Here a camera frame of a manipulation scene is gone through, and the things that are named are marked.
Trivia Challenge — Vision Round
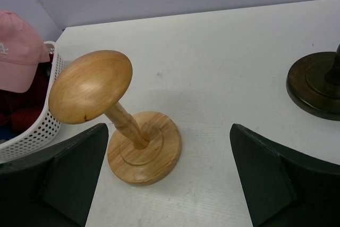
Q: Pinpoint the blue bucket hat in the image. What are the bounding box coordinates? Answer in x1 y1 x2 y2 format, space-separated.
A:
0 127 18 144

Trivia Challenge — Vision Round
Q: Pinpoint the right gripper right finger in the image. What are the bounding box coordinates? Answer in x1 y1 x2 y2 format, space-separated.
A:
229 124 339 226

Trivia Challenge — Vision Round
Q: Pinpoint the dark red knit hat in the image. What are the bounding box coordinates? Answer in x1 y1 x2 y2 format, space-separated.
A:
1 62 52 134

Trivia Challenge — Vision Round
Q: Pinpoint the white perforated basket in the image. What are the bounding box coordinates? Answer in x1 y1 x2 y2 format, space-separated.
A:
1 41 65 163

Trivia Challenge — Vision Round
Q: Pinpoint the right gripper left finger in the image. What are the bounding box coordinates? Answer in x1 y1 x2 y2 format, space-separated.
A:
1 123 109 226

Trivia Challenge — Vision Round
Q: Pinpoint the light wooden hat stand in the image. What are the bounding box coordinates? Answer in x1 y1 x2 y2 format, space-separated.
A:
48 49 182 186

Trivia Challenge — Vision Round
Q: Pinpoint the pink baseball cap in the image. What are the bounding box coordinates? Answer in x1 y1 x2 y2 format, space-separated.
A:
1 11 50 93

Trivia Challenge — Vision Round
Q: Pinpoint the cream mannequin head stand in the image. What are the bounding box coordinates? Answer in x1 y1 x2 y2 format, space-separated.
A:
286 48 339 121

